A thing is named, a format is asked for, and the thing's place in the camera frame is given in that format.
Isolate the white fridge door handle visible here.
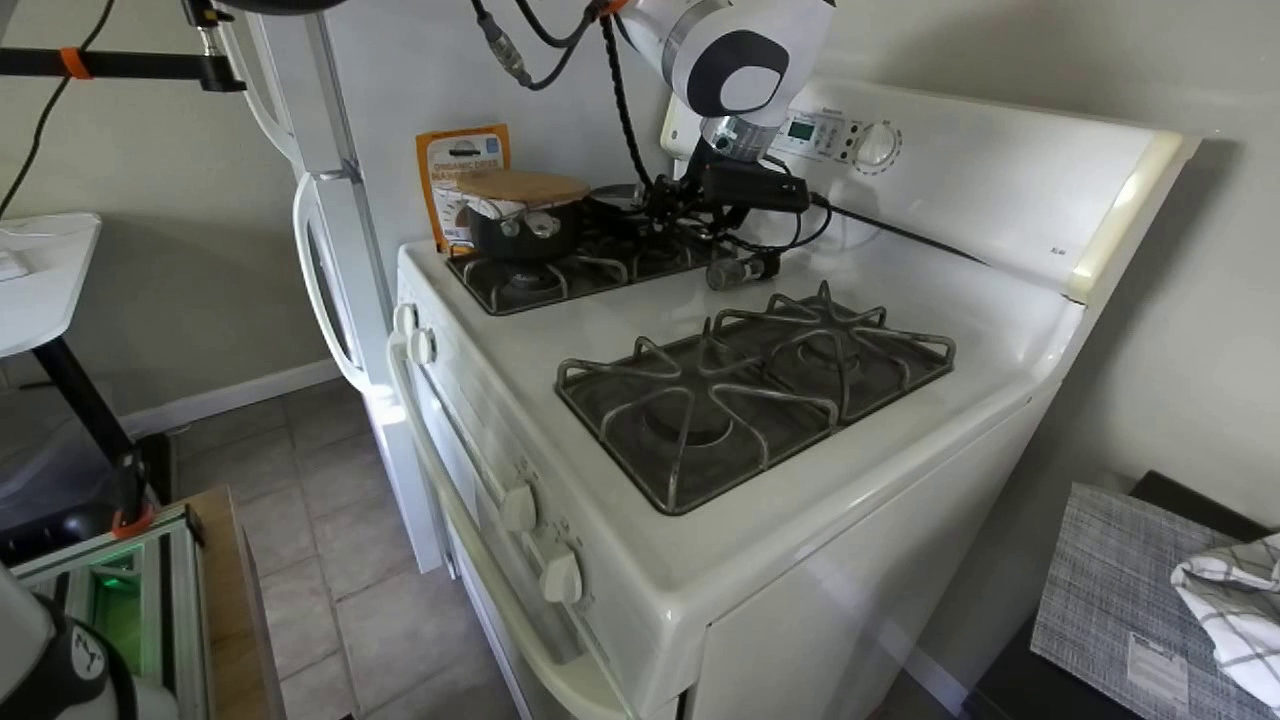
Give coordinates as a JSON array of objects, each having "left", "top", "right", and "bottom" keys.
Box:
[
  {"left": 289, "top": 174, "right": 376, "bottom": 393},
  {"left": 213, "top": 0, "right": 316, "bottom": 175}
]

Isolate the white gas stove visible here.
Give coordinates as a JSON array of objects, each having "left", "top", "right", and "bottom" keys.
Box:
[{"left": 383, "top": 78, "right": 1203, "bottom": 720}]

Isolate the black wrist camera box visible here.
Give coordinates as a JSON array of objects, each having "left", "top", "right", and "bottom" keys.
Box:
[{"left": 727, "top": 157, "right": 816, "bottom": 216}]

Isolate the round wooden lid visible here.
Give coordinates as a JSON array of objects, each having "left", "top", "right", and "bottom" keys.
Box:
[{"left": 453, "top": 167, "right": 594, "bottom": 216}]

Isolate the white checkered cloth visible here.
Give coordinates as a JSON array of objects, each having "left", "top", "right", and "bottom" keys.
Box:
[{"left": 1167, "top": 530, "right": 1280, "bottom": 714}]

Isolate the black spiral wrapped cable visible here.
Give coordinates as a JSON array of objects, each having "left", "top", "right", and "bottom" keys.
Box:
[{"left": 594, "top": 11, "right": 665, "bottom": 191}]

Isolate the green object in crate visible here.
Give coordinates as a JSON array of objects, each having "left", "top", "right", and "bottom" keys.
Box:
[{"left": 82, "top": 564, "right": 148, "bottom": 674}]

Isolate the orange clamp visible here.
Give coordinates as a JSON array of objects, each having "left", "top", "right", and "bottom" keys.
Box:
[{"left": 109, "top": 498, "right": 166, "bottom": 542}]

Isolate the black stand leg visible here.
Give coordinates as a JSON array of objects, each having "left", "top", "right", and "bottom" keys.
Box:
[{"left": 27, "top": 335, "right": 174, "bottom": 535}]

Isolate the white frame crate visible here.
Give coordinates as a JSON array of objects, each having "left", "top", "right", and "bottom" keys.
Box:
[{"left": 2, "top": 514, "right": 215, "bottom": 720}]

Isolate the cream oven door handle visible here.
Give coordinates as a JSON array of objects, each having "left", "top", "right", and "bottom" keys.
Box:
[{"left": 383, "top": 299, "right": 637, "bottom": 720}]

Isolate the brown cardboard box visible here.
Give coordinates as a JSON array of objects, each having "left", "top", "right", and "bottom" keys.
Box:
[{"left": 179, "top": 485, "right": 289, "bottom": 720}]

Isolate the white refrigerator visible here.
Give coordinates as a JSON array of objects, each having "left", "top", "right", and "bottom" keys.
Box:
[{"left": 213, "top": 0, "right": 674, "bottom": 576}]

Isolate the round oven dial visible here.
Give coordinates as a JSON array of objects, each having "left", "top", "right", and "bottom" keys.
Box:
[{"left": 848, "top": 117, "right": 912, "bottom": 175}]

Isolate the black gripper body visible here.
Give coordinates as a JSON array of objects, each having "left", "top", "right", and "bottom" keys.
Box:
[{"left": 674, "top": 136, "right": 744, "bottom": 216}]

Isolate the black and white bag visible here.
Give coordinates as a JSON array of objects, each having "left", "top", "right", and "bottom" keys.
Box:
[{"left": 0, "top": 564, "right": 144, "bottom": 720}]

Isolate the black cooking pot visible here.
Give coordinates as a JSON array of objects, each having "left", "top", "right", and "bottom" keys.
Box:
[{"left": 462, "top": 197, "right": 593, "bottom": 271}]

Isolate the stove clock display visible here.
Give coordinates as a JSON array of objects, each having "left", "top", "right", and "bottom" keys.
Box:
[{"left": 781, "top": 113, "right": 853, "bottom": 160}]

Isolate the black pole orange tape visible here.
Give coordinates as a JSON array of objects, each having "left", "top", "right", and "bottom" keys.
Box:
[{"left": 0, "top": 43, "right": 253, "bottom": 97}]

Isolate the thin black hanging cable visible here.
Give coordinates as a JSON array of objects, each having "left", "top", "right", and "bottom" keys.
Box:
[{"left": 0, "top": 0, "right": 119, "bottom": 216}]

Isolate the white platform board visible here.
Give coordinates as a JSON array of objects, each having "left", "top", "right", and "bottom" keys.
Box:
[{"left": 0, "top": 213, "right": 109, "bottom": 363}]

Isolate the black side table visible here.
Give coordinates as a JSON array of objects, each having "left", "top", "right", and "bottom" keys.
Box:
[{"left": 963, "top": 470, "right": 1280, "bottom": 720}]

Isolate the metal stove burner grate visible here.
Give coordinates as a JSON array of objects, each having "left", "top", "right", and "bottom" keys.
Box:
[
  {"left": 443, "top": 197, "right": 744, "bottom": 322},
  {"left": 550, "top": 280, "right": 958, "bottom": 521}
]

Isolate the glass spice jar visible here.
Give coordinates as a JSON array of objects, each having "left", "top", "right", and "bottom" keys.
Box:
[{"left": 703, "top": 241, "right": 781, "bottom": 292}]

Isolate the white plastic packet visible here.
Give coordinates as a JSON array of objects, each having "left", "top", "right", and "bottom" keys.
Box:
[{"left": 431, "top": 182, "right": 499, "bottom": 256}]

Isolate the gray woven placemat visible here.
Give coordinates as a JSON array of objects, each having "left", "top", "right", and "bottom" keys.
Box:
[{"left": 1026, "top": 481, "right": 1280, "bottom": 720}]

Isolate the orange white card package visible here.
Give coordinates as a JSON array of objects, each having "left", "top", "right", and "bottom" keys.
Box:
[{"left": 412, "top": 119, "right": 514, "bottom": 256}]

